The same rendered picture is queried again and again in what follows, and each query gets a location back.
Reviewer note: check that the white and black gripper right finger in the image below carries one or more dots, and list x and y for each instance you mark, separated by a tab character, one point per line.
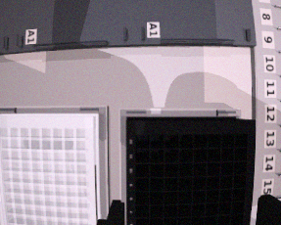
269	210

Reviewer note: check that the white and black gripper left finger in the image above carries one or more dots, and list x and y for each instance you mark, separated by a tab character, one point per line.
115	216

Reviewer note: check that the dark grey carrier tray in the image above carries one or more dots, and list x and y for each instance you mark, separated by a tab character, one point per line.
28	26

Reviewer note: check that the black deep-well block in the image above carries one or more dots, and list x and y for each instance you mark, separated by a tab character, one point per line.
205	176

